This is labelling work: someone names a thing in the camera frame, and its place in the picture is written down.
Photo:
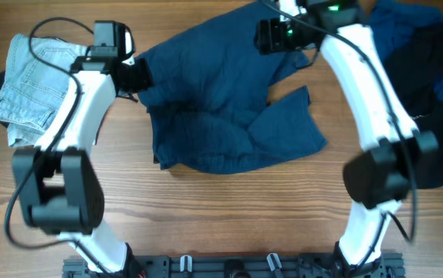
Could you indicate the black garment in pile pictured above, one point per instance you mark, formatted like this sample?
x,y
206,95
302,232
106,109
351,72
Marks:
x,y
413,70

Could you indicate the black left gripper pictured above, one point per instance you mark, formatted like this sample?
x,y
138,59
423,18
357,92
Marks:
x,y
144,80

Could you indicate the blue garment in pile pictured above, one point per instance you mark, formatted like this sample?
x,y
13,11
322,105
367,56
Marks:
x,y
393,24

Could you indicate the dark blue shorts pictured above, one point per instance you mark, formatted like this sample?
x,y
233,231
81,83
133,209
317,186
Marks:
x,y
208,101

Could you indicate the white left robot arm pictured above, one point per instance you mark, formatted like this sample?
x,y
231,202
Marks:
x,y
56,186

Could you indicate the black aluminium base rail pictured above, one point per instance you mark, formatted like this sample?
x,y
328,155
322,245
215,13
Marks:
x,y
305,265

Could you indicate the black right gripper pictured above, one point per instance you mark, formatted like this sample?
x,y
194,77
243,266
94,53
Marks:
x,y
267,38

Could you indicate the light blue denim jeans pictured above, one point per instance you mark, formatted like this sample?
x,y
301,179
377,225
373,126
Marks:
x,y
33,92

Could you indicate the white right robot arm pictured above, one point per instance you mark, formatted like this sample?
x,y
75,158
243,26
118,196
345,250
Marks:
x,y
395,153

